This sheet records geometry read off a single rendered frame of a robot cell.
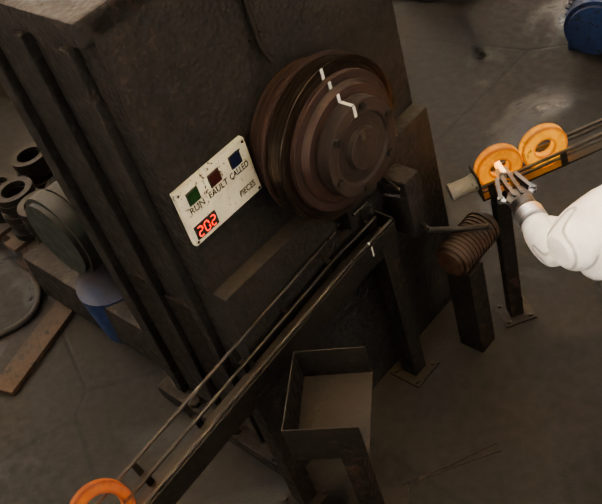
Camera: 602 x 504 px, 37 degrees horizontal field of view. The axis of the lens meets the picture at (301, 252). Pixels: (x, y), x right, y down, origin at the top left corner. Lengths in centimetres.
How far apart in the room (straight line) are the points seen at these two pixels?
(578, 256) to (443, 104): 250
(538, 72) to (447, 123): 54
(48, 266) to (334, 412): 183
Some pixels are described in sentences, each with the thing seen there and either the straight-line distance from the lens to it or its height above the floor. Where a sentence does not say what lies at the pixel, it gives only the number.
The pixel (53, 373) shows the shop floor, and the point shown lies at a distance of 386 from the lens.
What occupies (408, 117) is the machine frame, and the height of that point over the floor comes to 87.
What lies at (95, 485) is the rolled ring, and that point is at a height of 73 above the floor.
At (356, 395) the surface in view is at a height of 60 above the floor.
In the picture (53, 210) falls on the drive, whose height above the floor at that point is 66.
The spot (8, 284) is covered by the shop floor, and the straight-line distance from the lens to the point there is 441.
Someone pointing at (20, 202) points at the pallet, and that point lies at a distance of 411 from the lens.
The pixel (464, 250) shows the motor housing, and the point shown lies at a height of 52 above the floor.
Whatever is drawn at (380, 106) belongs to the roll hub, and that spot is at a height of 119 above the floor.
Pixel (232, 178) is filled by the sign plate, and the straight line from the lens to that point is 239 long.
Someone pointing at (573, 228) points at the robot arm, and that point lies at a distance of 203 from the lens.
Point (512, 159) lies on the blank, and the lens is 290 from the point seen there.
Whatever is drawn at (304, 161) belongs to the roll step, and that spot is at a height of 117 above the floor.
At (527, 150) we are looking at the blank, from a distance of 290.
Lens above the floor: 255
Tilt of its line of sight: 42 degrees down
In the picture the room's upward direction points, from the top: 19 degrees counter-clockwise
